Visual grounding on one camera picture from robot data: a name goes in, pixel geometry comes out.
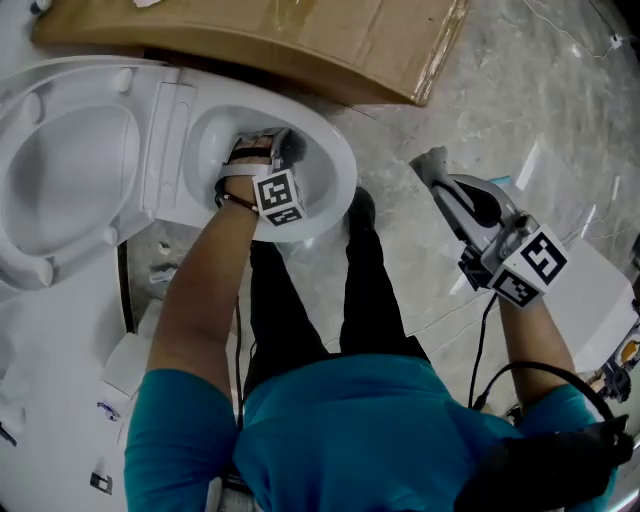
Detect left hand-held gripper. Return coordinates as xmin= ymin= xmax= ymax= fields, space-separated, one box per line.
xmin=219 ymin=127 xmax=308 ymax=228

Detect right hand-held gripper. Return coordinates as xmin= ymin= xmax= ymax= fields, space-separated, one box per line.
xmin=431 ymin=173 xmax=571 ymax=308

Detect dark bristled toilet brush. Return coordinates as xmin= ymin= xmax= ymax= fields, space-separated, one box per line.
xmin=272 ymin=128 xmax=310 ymax=174

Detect grey cloth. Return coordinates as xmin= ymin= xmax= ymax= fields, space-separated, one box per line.
xmin=409 ymin=145 xmax=451 ymax=189

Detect person's right forearm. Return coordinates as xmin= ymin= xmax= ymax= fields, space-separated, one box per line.
xmin=496 ymin=292 xmax=577 ymax=419

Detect person's left forearm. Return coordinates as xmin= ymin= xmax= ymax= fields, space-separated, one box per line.
xmin=144 ymin=192 xmax=261 ymax=396

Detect white toilet bowl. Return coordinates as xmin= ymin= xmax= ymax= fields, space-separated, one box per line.
xmin=141 ymin=64 xmax=359 ymax=245

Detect white toilet seat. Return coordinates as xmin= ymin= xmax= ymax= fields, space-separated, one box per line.
xmin=0 ymin=54 xmax=182 ymax=294

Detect white toilet lid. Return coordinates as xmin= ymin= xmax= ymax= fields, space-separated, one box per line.
xmin=6 ymin=103 xmax=142 ymax=257

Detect person's left hand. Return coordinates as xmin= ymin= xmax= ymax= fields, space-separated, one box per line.
xmin=218 ymin=174 xmax=260 ymax=209

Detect black wrist band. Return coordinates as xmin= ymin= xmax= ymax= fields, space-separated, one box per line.
xmin=214 ymin=191 xmax=259 ymax=214

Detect white paper strip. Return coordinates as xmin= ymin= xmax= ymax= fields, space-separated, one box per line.
xmin=513 ymin=141 xmax=542 ymax=192

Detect black shoe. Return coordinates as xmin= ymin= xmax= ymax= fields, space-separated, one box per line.
xmin=348 ymin=186 xmax=377 ymax=232

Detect black trousers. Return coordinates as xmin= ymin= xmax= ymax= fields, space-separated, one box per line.
xmin=242 ymin=219 xmax=432 ymax=401

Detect brown cardboard box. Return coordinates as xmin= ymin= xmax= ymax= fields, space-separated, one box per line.
xmin=30 ymin=0 xmax=472 ymax=108

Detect white box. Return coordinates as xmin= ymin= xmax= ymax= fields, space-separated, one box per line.
xmin=538 ymin=238 xmax=640 ymax=374

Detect black device with orange part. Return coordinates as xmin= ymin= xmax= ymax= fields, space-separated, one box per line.
xmin=598 ymin=338 xmax=640 ymax=404

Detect teal shirt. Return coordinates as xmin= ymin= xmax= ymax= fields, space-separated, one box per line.
xmin=123 ymin=352 xmax=622 ymax=512

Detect black pouch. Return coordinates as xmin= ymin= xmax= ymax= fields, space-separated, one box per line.
xmin=455 ymin=413 xmax=635 ymax=512

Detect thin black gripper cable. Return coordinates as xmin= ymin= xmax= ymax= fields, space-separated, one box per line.
xmin=232 ymin=293 xmax=247 ymax=432
xmin=466 ymin=292 xmax=501 ymax=410

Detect thick black cable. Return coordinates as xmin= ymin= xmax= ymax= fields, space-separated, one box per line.
xmin=478 ymin=360 xmax=622 ymax=427

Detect white cable with plug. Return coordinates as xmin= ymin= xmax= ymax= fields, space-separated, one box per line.
xmin=519 ymin=0 xmax=625 ymax=62

